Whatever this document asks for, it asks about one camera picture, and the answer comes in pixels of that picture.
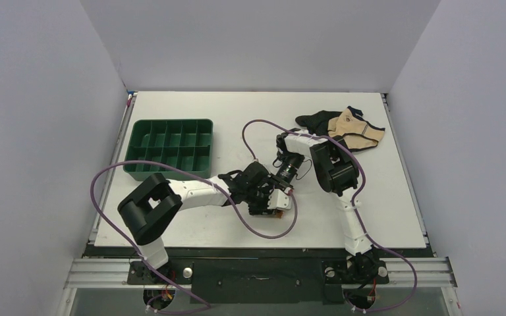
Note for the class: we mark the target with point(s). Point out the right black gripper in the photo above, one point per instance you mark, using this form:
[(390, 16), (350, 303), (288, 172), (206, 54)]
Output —
[(269, 187)]

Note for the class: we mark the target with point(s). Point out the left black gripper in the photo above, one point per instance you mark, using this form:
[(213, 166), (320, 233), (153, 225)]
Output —
[(262, 209)]

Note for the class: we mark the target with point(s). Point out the green compartment tray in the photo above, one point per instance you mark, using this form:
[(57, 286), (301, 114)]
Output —
[(185, 144)]

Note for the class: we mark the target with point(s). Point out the beige underwear with dark trim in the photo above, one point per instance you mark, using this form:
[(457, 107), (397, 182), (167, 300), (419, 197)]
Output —
[(358, 133)]

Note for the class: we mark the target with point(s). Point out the brown underwear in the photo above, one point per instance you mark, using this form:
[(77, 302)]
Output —
[(279, 214)]

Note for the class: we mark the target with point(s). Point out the black patterned underwear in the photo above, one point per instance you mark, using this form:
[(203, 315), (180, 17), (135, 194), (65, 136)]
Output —
[(317, 123)]

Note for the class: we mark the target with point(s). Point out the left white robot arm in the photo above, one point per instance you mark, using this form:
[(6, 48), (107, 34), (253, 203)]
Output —
[(149, 209)]

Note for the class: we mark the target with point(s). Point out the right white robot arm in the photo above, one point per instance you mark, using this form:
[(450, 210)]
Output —
[(337, 174)]

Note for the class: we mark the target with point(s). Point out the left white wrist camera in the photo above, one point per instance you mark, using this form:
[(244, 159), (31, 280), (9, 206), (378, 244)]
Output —
[(278, 200)]

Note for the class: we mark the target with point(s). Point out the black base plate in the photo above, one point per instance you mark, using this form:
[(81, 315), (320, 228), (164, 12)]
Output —
[(250, 275)]

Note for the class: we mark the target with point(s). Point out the aluminium frame rail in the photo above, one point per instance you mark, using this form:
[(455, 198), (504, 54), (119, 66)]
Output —
[(102, 274)]

